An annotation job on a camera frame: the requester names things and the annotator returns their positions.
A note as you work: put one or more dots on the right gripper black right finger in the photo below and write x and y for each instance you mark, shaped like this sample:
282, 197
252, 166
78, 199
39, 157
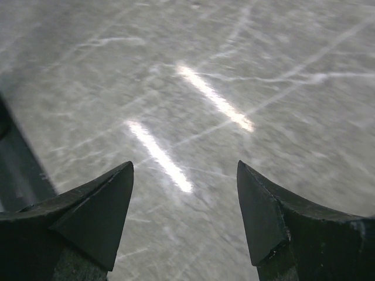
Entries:
292, 238

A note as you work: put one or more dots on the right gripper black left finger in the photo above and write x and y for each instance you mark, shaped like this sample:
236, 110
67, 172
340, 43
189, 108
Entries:
73, 236

